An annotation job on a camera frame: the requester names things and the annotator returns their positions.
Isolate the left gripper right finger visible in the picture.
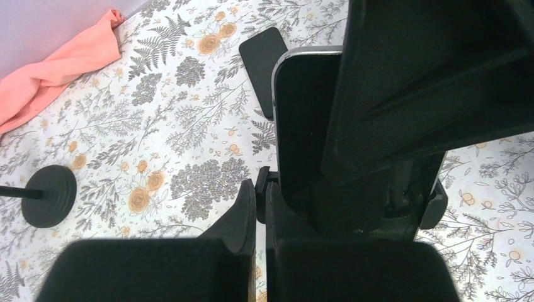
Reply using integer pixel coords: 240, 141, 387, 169
265, 182, 459, 301

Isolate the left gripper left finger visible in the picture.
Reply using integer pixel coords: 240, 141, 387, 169
37, 179, 256, 301

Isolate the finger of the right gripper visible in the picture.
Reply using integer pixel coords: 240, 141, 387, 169
321, 1, 533, 185
311, 153, 445, 241

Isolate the black round-base stand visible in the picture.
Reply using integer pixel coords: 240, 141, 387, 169
1, 165, 77, 228
254, 166, 448, 230

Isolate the black phone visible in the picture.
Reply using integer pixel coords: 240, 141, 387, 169
271, 45, 342, 217
239, 27, 288, 120

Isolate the pink cloth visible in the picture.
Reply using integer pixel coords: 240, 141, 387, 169
1, 9, 125, 135

